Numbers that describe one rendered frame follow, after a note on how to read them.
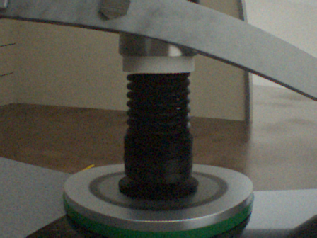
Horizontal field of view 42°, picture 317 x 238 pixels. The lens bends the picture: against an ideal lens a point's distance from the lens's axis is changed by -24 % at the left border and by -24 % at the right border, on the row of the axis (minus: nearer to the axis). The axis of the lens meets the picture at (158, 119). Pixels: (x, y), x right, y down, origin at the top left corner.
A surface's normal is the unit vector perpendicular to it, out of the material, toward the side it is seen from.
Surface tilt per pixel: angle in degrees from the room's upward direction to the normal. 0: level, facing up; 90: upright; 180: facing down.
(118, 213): 0
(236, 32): 90
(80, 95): 90
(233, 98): 90
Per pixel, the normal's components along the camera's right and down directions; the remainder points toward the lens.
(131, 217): 0.00, -0.98
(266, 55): 0.22, 0.18
